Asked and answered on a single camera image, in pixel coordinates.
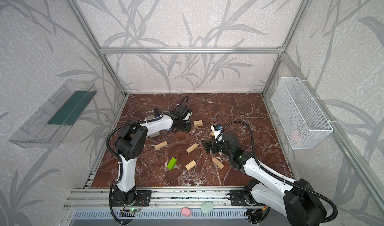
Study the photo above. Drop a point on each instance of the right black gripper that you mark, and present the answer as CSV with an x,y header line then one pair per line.
x,y
216,146

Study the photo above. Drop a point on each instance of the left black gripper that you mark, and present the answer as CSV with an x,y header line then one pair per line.
x,y
182,125

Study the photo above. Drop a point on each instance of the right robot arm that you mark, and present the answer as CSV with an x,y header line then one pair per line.
x,y
296,200

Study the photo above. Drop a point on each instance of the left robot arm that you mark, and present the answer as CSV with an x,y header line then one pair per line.
x,y
127,142

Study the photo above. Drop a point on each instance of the grey sponge block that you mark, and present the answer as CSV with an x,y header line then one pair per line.
x,y
154,135

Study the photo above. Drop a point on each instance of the green block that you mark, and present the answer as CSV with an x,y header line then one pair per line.
x,y
171,164

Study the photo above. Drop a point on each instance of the green putty blob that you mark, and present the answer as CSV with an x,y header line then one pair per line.
x,y
207,207

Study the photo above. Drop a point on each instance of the pink object in basket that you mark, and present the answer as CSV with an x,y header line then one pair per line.
x,y
297,138

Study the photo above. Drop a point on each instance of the pink putty blob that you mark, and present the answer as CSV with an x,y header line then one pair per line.
x,y
186,212

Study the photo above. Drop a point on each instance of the green sheet in bin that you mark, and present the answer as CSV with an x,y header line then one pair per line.
x,y
72,109

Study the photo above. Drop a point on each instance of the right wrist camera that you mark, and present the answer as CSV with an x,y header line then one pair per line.
x,y
217,129

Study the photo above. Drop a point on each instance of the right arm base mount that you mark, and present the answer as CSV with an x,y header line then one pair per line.
x,y
240,198

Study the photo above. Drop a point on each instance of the white wire basket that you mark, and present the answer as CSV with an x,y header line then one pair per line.
x,y
298,110

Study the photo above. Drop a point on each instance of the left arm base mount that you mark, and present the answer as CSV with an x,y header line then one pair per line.
x,y
140,198

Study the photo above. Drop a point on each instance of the aluminium cage frame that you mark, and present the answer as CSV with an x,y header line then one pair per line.
x,y
360,166

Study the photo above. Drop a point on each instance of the aluminium front rail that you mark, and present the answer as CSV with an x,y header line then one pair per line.
x,y
160,198

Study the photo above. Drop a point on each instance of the clear plastic wall bin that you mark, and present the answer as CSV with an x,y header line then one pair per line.
x,y
49,125

